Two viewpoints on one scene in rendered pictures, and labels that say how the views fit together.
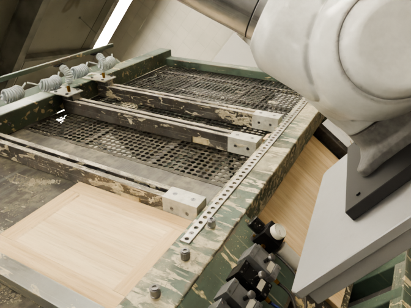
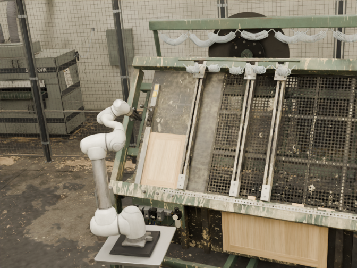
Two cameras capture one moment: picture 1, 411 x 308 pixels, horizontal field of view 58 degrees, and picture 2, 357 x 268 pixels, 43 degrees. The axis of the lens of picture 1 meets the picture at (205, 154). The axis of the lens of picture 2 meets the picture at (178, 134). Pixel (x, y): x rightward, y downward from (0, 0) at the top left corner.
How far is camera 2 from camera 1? 3.71 m
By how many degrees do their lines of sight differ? 77
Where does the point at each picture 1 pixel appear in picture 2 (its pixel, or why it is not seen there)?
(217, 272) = (159, 203)
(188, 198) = (180, 183)
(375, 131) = not seen: hidden behind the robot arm
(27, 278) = (142, 156)
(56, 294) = (139, 167)
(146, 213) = (177, 170)
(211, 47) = not seen: outside the picture
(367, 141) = not seen: hidden behind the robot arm
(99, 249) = (159, 166)
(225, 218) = (177, 199)
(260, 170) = (211, 202)
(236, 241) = (171, 205)
